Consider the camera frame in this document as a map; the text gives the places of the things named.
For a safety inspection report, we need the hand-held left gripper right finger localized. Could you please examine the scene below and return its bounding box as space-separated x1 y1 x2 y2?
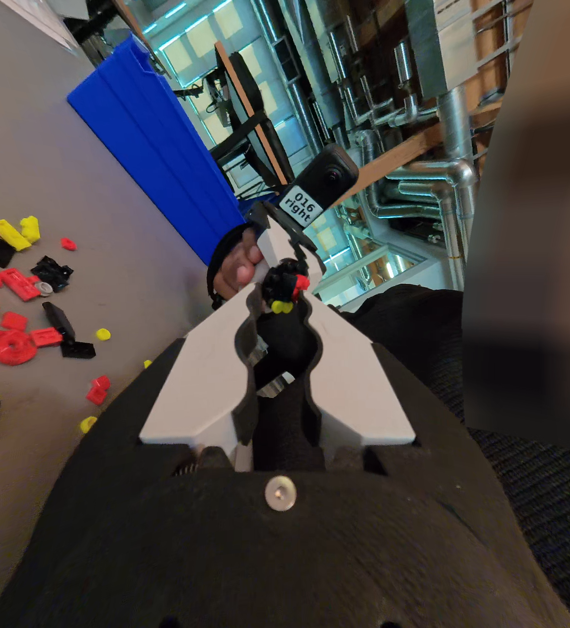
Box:
303 293 417 467

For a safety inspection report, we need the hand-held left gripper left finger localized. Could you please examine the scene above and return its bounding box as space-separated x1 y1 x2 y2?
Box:
139 282 267 460

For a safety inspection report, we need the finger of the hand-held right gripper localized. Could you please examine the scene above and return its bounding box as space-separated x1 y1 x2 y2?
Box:
302 248 326 297
257 223 298 285

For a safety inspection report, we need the yellow black lego assembly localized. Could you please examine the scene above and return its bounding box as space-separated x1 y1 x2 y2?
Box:
262 259 311 315

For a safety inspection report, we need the red round lego plate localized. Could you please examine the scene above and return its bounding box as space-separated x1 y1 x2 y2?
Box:
0 330 38 366

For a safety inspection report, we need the pile of loose lego pieces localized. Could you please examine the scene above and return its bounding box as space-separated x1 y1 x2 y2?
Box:
0 201 96 366

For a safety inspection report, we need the person's right hand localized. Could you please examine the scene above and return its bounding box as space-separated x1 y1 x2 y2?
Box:
214 228 266 300

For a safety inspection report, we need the wooden desk with black legs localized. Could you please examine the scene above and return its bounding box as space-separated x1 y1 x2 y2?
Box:
201 41 296 193

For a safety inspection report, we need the wooden desk edge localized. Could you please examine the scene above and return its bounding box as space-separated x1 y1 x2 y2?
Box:
336 125 445 209

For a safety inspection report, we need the blue plastic bin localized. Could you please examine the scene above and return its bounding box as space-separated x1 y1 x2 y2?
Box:
67 33 246 266

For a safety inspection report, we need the black knit sweater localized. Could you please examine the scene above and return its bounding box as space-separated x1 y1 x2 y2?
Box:
341 284 570 628

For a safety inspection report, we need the glossy printed sheet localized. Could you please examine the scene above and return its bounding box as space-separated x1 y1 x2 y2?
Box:
0 0 82 52

